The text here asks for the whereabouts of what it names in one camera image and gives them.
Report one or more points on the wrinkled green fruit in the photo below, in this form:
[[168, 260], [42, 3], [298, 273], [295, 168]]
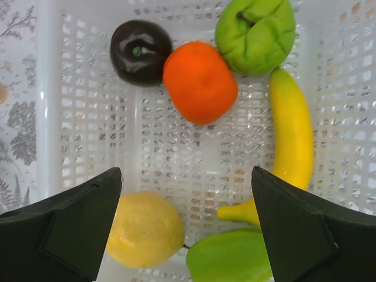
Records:
[[254, 37]]

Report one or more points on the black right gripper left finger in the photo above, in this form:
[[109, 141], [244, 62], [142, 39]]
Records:
[[63, 237]]

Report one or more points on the yellow toy banana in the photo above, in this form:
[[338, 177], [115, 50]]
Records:
[[293, 131]]

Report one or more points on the dark purple toy mangosteen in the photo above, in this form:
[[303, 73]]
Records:
[[138, 51]]

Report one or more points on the white plastic perforated basket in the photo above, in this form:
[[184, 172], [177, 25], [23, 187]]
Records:
[[89, 120]]

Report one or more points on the yellow toy lemon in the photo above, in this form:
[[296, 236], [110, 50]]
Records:
[[146, 231]]

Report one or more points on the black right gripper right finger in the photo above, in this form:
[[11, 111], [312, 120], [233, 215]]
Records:
[[309, 238]]

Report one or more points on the green toy pepper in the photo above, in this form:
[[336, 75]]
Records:
[[236, 255]]

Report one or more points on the orange toy fruit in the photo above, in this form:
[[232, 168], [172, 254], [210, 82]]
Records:
[[199, 82]]

